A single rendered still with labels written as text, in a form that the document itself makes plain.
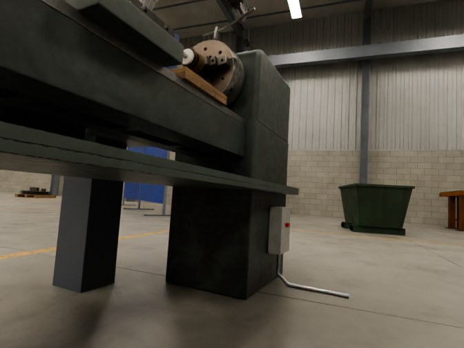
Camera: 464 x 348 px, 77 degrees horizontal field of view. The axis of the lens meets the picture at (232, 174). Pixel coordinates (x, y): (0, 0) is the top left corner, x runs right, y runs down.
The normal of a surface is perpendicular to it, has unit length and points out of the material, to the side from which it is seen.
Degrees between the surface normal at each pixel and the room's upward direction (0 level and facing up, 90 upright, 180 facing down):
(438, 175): 90
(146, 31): 90
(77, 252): 90
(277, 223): 90
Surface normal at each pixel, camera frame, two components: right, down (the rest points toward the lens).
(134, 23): 0.90, 0.02
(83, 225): -0.41, -0.10
